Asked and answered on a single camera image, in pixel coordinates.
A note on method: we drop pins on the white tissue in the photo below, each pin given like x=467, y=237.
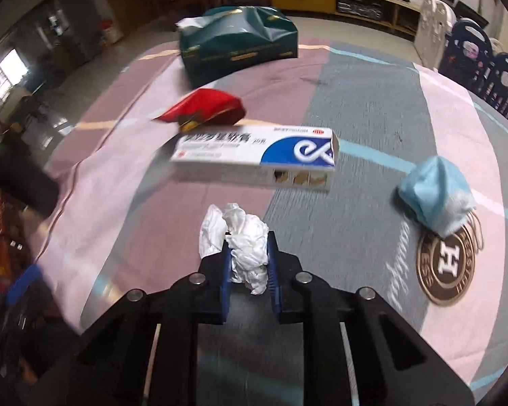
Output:
x=245, y=241

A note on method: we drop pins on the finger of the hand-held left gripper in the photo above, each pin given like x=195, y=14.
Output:
x=25, y=283

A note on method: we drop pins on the small black monitor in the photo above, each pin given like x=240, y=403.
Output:
x=470, y=12

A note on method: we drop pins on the striped pink grey tablecloth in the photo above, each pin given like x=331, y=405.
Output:
x=355, y=105

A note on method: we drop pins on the dark green tissue box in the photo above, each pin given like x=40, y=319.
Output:
x=237, y=50

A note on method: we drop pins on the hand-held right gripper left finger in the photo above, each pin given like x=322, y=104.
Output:
x=225, y=287

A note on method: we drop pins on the red white container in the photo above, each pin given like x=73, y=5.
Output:
x=110, y=31

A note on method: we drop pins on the blue face mask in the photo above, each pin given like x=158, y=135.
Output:
x=436, y=194

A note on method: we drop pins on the red snack wrapper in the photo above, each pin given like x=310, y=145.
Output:
x=203, y=105

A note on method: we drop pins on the white blue medicine box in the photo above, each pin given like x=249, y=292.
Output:
x=237, y=152

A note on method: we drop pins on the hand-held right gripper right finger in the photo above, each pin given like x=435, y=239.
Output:
x=275, y=292

